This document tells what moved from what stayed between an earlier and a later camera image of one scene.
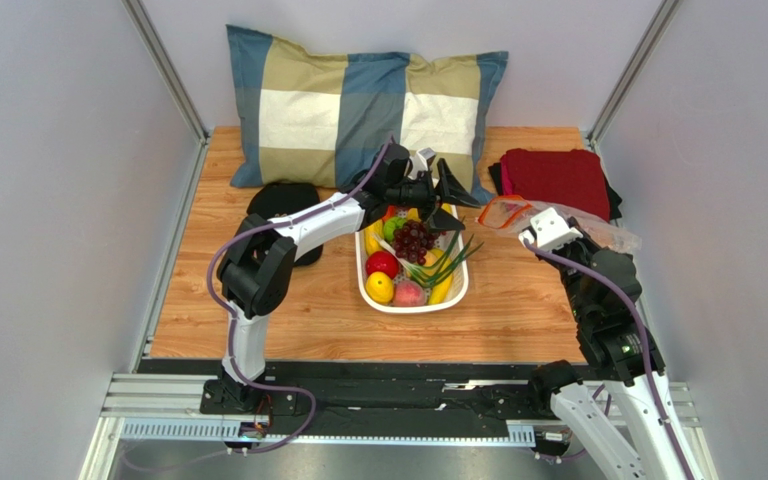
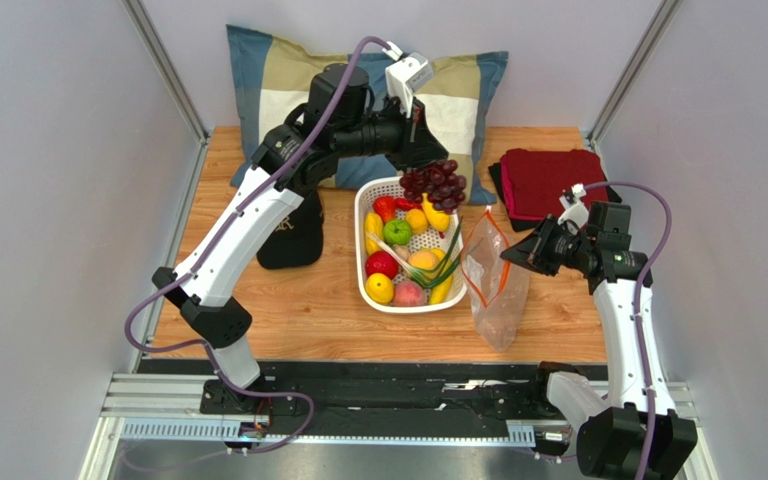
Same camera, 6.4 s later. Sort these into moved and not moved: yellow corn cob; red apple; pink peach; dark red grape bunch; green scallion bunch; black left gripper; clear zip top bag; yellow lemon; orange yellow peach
Moved: black left gripper; dark red grape bunch; clear zip top bag
Not moved: red apple; pink peach; orange yellow peach; green scallion bunch; yellow corn cob; yellow lemon
